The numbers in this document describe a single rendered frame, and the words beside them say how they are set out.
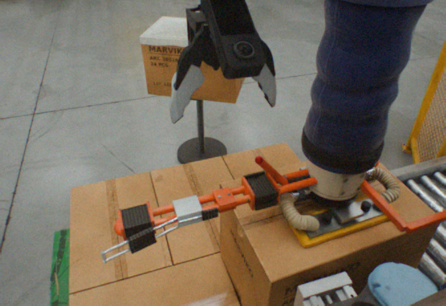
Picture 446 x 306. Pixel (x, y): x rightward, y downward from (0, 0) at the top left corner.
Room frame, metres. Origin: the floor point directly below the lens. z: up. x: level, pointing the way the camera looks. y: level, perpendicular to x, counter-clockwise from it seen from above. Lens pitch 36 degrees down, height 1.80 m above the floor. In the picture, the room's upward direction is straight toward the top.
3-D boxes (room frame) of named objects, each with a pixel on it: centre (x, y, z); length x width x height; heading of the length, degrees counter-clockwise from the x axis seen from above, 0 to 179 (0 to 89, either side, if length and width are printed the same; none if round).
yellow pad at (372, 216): (0.73, -0.37, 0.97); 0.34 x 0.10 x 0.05; 110
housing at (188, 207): (0.66, 0.10, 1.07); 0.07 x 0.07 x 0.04; 20
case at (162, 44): (2.23, 0.19, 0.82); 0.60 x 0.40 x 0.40; 78
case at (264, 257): (0.82, -0.33, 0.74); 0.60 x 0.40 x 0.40; 110
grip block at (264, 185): (0.73, -0.10, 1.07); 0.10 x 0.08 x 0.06; 20
